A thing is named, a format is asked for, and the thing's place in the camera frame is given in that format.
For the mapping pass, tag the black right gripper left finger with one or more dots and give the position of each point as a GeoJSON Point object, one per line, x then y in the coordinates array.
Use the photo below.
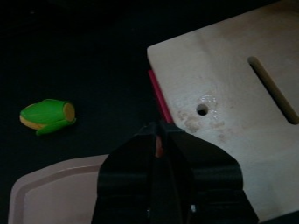
{"type": "Point", "coordinates": [124, 175]}

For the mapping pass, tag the pink cutting board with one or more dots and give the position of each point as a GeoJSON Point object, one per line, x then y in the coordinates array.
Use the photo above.
{"type": "Point", "coordinates": [53, 195]}

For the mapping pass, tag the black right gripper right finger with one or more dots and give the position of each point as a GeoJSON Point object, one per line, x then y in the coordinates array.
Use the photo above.
{"type": "Point", "coordinates": [210, 175]}

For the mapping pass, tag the toy corn with green husk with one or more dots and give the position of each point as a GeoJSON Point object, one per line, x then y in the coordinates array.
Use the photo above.
{"type": "Point", "coordinates": [47, 116]}

